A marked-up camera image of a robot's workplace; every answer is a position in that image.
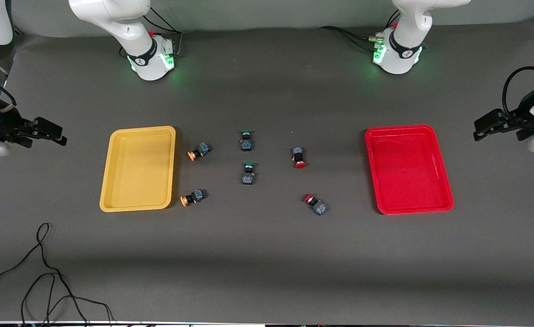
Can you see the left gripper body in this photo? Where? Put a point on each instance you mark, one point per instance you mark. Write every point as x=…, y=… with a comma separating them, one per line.
x=515, y=118

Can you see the yellow push button switch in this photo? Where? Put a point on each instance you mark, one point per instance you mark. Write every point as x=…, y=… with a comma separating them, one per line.
x=201, y=150
x=195, y=197

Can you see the red push button switch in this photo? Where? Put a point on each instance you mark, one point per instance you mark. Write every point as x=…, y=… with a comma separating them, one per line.
x=299, y=156
x=316, y=206

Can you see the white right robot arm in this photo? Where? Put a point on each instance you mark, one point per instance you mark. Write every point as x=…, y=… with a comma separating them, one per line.
x=130, y=27

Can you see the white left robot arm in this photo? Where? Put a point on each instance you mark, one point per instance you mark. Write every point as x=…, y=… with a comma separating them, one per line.
x=403, y=27

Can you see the yellow plastic tray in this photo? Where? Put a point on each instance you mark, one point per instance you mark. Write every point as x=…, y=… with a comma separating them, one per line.
x=137, y=172

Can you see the red plastic tray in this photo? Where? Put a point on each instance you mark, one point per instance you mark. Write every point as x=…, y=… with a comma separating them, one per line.
x=407, y=172

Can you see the dark grey table mat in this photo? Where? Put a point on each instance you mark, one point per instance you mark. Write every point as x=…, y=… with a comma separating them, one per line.
x=266, y=254

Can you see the green push button switch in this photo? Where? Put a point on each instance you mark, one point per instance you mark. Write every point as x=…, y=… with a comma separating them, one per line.
x=247, y=143
x=248, y=176

